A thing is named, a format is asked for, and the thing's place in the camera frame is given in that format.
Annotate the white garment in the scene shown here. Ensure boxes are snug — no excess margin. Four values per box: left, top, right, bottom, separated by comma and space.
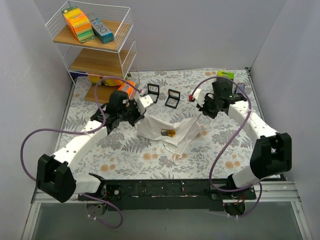
137, 114, 202, 166

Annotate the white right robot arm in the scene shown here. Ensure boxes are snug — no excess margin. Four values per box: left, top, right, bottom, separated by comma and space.
189, 76, 292, 199

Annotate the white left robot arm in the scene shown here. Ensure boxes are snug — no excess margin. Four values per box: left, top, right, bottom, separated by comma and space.
36, 90, 154, 203

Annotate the orange small package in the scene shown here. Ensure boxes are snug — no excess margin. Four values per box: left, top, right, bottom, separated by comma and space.
118, 82, 136, 98

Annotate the green black razor package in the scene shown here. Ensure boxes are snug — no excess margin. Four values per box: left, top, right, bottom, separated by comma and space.
217, 70, 235, 80

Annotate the blue silver can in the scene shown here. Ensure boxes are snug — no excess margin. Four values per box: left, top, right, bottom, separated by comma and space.
236, 82, 246, 91

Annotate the left black display box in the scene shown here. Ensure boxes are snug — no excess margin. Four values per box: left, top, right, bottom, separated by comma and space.
147, 83, 160, 104

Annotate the black display box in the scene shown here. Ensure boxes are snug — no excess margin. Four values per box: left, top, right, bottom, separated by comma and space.
147, 83, 160, 104
164, 89, 181, 109

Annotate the yellow sponge pack lower shelf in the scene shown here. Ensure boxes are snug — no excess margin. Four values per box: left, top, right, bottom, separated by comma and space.
88, 74, 123, 87

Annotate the right black display box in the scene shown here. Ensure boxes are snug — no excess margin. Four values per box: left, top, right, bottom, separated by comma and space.
164, 89, 181, 109

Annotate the teal grey carton box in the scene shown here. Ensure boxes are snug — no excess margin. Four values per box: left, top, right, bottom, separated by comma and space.
86, 12, 114, 44

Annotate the orange sponge pack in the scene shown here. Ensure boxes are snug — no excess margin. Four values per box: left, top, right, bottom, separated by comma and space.
61, 6, 96, 43

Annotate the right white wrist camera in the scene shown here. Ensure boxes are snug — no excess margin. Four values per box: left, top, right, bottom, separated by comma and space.
189, 88, 206, 107

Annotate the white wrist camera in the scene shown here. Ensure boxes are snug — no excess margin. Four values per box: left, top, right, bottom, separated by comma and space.
136, 94, 154, 112
189, 88, 206, 107

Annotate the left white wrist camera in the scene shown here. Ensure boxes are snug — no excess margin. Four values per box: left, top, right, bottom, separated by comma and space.
136, 94, 154, 112

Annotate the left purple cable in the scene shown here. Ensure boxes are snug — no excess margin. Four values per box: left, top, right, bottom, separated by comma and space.
20, 76, 143, 229

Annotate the purple cable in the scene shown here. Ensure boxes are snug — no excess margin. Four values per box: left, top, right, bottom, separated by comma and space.
191, 76, 263, 218
20, 76, 143, 229

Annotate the white wire wooden shelf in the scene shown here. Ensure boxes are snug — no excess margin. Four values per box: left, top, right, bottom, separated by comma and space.
45, 0, 140, 103

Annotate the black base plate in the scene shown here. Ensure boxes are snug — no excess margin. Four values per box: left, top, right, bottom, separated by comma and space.
90, 179, 256, 211

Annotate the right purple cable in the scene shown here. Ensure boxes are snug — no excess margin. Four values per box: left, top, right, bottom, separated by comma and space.
191, 76, 263, 218

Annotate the aluminium frame rail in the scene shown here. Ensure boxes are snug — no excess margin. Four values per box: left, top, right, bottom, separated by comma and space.
22, 181, 313, 240

